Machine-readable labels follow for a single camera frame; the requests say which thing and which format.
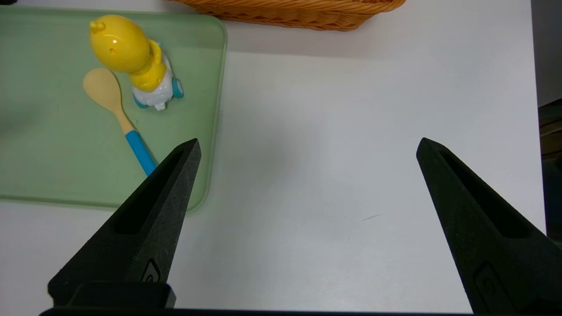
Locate orange wicker basket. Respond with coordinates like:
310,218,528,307
169,0,407,31

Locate light green plastic tray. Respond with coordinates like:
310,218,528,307
0,5,228,213

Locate yellow duck toy car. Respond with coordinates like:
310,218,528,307
89,14,185,111

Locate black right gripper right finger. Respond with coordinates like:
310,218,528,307
416,137,562,316

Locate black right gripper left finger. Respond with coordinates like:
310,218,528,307
47,138,202,305

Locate wooden spoon with blue handle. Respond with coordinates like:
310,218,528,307
83,68,158,176

